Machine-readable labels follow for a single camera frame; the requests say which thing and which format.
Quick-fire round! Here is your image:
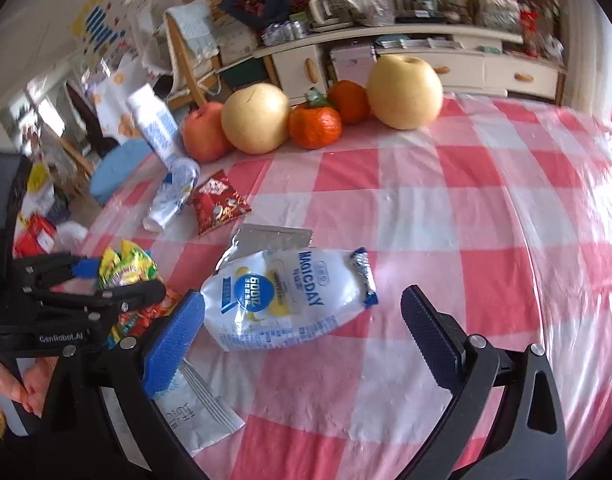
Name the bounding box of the crushed white blue tube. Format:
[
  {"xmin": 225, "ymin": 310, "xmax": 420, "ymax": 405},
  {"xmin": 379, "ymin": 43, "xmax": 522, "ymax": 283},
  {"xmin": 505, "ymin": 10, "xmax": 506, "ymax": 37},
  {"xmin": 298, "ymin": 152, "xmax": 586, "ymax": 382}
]
[{"xmin": 142, "ymin": 157, "xmax": 201, "ymax": 232}]

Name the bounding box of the red white checkered tablecloth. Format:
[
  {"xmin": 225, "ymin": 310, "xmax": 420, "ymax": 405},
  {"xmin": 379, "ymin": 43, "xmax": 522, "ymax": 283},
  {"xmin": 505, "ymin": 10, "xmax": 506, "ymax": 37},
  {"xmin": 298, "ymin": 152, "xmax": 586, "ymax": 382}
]
[{"xmin": 50, "ymin": 91, "xmax": 612, "ymax": 480}]

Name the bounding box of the red apple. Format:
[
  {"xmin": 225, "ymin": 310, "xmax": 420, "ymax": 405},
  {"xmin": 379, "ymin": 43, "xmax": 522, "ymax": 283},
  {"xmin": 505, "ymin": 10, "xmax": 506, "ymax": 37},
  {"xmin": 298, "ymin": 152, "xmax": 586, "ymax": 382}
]
[{"xmin": 181, "ymin": 102, "xmax": 234, "ymax": 164}]

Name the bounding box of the yellow pear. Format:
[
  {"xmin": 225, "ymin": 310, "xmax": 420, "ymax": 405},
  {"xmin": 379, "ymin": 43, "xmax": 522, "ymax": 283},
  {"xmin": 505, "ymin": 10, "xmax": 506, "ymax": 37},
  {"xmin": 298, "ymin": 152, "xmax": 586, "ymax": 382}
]
[
  {"xmin": 365, "ymin": 54, "xmax": 443, "ymax": 130},
  {"xmin": 221, "ymin": 84, "xmax": 292, "ymax": 155}
]

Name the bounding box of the yellow pear left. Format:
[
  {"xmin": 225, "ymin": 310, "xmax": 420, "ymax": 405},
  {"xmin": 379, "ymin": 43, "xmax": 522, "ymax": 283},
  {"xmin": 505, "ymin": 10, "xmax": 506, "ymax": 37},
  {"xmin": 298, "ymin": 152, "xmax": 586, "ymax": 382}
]
[{"xmin": 221, "ymin": 84, "xmax": 292, "ymax": 155}]

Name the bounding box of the person's left hand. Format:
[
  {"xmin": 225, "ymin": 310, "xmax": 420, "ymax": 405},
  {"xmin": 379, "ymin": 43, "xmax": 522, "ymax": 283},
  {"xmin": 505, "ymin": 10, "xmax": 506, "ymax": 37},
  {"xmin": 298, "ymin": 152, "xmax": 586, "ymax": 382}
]
[{"xmin": 0, "ymin": 358, "xmax": 58, "ymax": 437}]

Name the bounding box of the orange tangerine with leaf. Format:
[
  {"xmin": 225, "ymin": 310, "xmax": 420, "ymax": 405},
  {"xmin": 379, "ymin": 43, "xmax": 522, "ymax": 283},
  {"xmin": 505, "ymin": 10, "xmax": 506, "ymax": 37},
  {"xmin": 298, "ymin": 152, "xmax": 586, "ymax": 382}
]
[{"xmin": 289, "ymin": 87, "xmax": 343, "ymax": 150}]

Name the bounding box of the white magicday milk pouch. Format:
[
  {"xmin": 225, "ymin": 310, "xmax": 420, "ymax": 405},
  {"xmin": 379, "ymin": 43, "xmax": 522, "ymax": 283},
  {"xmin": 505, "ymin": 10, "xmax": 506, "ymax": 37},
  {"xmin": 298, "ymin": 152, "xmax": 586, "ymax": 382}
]
[{"xmin": 201, "ymin": 247, "xmax": 379, "ymax": 351}]

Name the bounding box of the blue cushioned stool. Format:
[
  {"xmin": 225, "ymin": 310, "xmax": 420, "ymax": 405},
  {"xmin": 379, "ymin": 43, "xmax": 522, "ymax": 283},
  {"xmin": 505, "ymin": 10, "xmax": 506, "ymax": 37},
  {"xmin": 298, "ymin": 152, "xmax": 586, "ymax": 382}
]
[{"xmin": 89, "ymin": 139, "xmax": 152, "ymax": 206}]

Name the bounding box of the pink storage box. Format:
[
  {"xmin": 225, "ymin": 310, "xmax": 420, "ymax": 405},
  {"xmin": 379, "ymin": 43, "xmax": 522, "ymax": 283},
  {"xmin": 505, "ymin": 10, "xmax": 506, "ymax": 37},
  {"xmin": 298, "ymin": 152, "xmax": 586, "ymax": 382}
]
[{"xmin": 330, "ymin": 42, "xmax": 376, "ymax": 87}]

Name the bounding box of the yellow pear right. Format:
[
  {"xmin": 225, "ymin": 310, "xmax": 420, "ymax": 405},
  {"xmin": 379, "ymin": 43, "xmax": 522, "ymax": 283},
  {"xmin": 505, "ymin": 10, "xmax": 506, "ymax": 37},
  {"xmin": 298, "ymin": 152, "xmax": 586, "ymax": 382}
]
[{"xmin": 365, "ymin": 54, "xmax": 443, "ymax": 130}]

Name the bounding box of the silver foil pouch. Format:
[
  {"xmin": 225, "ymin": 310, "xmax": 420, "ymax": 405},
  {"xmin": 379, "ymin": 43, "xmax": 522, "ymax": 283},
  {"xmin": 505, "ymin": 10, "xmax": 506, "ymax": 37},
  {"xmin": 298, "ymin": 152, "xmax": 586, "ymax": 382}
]
[{"xmin": 216, "ymin": 223, "xmax": 313, "ymax": 271}]

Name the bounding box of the white plastic milk bottle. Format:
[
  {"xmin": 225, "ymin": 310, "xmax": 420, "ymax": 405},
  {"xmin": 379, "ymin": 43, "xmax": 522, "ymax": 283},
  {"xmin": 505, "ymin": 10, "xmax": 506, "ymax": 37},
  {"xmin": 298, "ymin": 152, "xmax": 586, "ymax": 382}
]
[{"xmin": 127, "ymin": 84, "xmax": 185, "ymax": 168}]

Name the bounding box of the yellow green snack bag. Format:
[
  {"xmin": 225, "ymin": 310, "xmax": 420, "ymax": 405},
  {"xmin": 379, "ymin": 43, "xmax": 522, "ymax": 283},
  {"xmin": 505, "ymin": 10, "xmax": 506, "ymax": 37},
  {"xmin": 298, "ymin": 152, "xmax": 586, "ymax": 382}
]
[{"xmin": 98, "ymin": 240, "xmax": 181, "ymax": 348}]

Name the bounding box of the red patterned snack packet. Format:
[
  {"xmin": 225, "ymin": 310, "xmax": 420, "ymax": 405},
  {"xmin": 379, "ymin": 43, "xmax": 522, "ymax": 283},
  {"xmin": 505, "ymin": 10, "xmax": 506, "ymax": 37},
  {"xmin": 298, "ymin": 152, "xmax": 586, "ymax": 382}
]
[{"xmin": 190, "ymin": 170, "xmax": 251, "ymax": 235}]

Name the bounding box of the cream tv cabinet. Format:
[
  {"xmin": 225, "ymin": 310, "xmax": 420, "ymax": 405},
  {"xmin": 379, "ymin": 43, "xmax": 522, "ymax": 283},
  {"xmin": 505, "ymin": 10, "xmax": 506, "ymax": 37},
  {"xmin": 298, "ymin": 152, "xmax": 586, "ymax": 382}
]
[{"xmin": 253, "ymin": 22, "xmax": 567, "ymax": 106}]

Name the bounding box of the wooden chair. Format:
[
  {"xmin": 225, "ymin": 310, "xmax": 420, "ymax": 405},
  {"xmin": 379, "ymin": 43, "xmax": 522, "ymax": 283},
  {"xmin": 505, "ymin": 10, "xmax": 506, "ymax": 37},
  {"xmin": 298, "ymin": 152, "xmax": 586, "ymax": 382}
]
[{"xmin": 164, "ymin": 0, "xmax": 222, "ymax": 107}]

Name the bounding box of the orange tangerine behind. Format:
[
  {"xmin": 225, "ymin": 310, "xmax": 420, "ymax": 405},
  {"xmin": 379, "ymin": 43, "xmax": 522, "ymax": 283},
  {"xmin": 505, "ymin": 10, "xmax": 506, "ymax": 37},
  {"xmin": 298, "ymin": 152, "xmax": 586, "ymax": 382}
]
[{"xmin": 327, "ymin": 80, "xmax": 371, "ymax": 125}]

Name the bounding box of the white cushioned stool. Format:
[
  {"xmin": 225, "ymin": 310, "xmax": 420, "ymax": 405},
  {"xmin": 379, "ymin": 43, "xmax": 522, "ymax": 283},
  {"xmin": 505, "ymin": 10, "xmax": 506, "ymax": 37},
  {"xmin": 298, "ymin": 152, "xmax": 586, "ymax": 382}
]
[{"xmin": 56, "ymin": 221, "xmax": 89, "ymax": 254}]

